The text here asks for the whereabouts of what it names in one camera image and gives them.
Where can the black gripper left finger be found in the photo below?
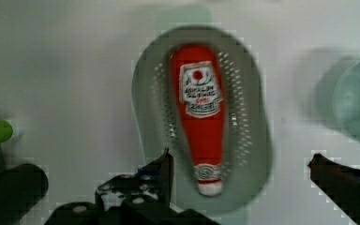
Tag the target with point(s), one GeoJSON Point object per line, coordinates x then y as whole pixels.
{"type": "Point", "coordinates": [140, 198]}

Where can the red plush ketchup bottle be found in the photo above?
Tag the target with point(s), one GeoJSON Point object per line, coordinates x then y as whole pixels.
{"type": "Point", "coordinates": [200, 101]}

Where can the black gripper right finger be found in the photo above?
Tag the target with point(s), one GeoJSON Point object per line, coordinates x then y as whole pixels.
{"type": "Point", "coordinates": [339, 182]}

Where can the black cylinder cup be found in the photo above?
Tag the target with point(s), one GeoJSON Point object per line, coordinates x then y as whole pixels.
{"type": "Point", "coordinates": [21, 188]}

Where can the green oval strainer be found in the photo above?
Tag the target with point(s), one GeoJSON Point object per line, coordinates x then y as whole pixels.
{"type": "Point", "coordinates": [247, 149]}

